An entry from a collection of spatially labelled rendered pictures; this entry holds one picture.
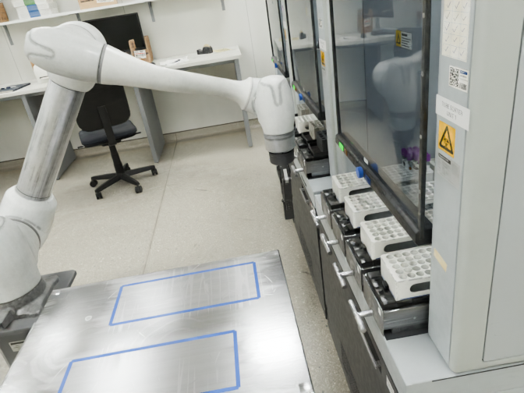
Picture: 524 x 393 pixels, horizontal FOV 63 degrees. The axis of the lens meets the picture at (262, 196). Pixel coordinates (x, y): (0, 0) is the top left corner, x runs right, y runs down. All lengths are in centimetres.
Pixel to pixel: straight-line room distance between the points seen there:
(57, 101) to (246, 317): 82
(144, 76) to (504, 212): 86
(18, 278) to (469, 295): 114
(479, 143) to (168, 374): 67
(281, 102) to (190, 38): 358
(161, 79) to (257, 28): 359
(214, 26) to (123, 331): 397
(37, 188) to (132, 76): 51
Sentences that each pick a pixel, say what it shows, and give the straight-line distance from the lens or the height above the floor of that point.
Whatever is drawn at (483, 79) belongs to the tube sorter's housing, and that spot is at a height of 130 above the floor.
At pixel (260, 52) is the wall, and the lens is 475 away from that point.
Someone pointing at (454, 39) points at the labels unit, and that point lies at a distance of 69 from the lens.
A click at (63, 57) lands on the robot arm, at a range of 117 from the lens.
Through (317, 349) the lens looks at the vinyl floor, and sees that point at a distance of 199.
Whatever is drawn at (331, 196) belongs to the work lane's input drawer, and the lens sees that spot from 137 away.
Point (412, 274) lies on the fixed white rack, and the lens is 97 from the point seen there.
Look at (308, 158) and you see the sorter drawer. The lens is 168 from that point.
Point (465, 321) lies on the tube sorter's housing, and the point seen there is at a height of 87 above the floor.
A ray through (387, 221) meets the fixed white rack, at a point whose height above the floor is 87.
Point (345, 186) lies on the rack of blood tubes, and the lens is 133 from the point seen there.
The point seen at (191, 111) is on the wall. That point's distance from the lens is 486.
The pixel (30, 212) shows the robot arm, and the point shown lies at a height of 93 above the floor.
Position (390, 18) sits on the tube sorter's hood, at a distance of 87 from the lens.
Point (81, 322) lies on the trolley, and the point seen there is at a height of 82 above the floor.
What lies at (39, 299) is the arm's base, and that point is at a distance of 145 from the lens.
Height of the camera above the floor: 145
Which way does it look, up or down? 26 degrees down
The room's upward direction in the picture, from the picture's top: 9 degrees counter-clockwise
